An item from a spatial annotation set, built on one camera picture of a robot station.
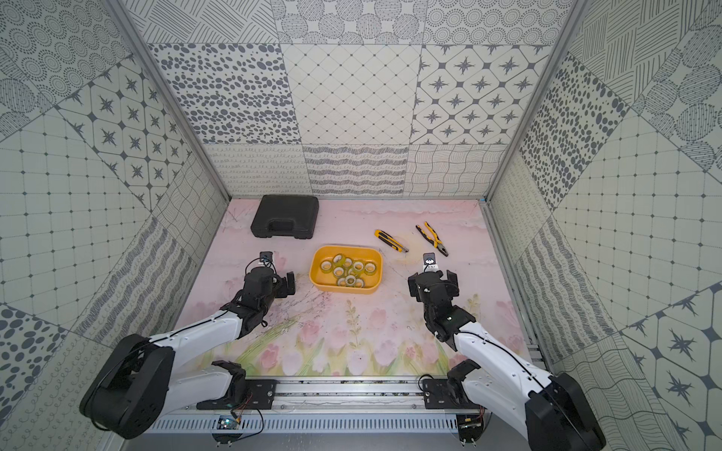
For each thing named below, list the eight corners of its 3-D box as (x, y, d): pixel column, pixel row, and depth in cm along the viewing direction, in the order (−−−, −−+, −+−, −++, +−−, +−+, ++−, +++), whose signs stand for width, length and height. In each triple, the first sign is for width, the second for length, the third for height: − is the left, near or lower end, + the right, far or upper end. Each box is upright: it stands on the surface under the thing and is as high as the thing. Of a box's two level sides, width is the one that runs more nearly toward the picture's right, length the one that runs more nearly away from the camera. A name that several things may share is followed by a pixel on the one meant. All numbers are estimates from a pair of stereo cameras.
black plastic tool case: (254, 238, 108) (250, 230, 104) (266, 202, 120) (263, 193, 116) (314, 238, 108) (312, 230, 104) (320, 202, 120) (319, 193, 116)
